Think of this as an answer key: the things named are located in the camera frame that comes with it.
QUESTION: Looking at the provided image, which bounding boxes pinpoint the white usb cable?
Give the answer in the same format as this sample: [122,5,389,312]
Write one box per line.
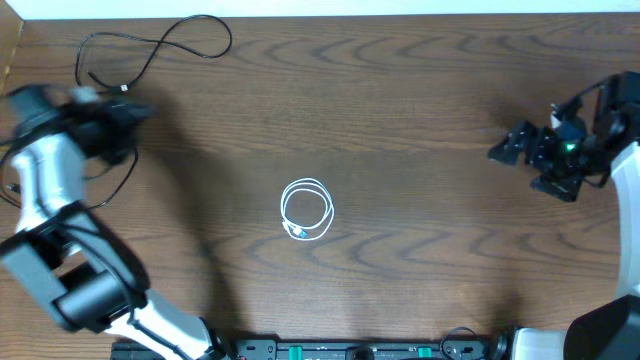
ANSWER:
[280,178,336,243]

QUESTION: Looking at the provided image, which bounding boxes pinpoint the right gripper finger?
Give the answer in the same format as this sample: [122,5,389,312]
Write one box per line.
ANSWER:
[530,173,585,202]
[487,121,539,165]

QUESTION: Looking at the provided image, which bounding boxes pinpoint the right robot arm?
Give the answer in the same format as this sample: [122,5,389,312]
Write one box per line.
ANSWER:
[487,71,639,360]

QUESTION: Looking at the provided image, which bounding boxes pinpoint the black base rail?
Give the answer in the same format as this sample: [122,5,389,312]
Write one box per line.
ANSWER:
[109,338,506,360]

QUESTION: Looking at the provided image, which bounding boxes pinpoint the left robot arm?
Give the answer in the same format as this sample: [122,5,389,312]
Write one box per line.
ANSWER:
[1,84,237,359]

